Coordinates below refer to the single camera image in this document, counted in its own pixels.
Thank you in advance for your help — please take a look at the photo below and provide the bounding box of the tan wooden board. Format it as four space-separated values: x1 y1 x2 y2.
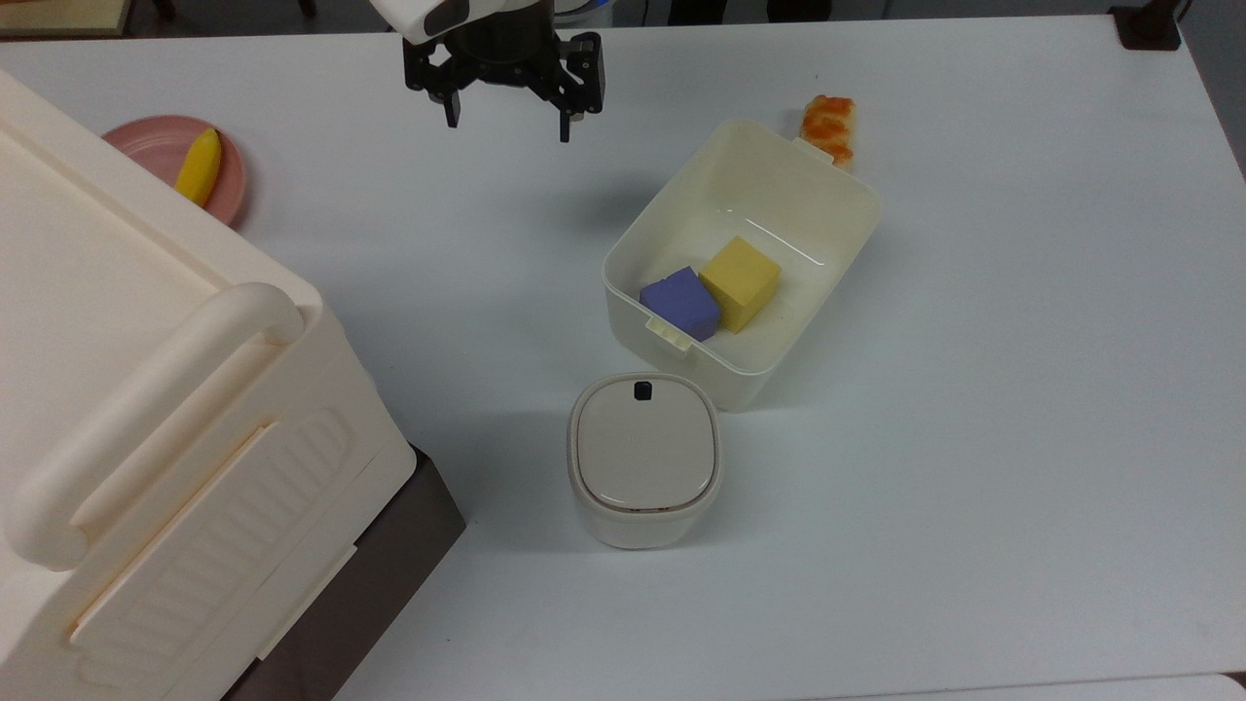
0 0 133 40

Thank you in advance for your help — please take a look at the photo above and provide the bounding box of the cream storage crate with handle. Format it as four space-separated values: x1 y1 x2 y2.
0 68 420 701

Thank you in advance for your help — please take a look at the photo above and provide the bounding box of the yellow toy banana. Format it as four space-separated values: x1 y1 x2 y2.
175 129 223 207

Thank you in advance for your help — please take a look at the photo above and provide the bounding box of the small beige lidded bin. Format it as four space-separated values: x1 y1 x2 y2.
568 372 723 550

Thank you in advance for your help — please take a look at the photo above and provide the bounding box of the pink round plate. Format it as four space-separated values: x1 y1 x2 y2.
102 115 252 227

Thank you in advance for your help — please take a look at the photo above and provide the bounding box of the cream plastic open box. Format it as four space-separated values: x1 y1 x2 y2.
601 119 883 411

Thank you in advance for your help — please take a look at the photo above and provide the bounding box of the black clamp stand base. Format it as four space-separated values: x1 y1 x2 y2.
1110 0 1185 51

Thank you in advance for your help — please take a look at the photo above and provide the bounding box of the dark brown storage crate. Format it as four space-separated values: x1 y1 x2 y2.
222 443 466 701

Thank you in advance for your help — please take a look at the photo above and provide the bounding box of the purple foam cube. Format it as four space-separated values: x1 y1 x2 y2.
640 267 722 343

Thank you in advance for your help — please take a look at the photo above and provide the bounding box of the yellow foam cube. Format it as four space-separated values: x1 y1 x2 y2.
699 236 783 335

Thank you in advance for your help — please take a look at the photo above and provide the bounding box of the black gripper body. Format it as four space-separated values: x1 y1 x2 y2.
404 0 606 118

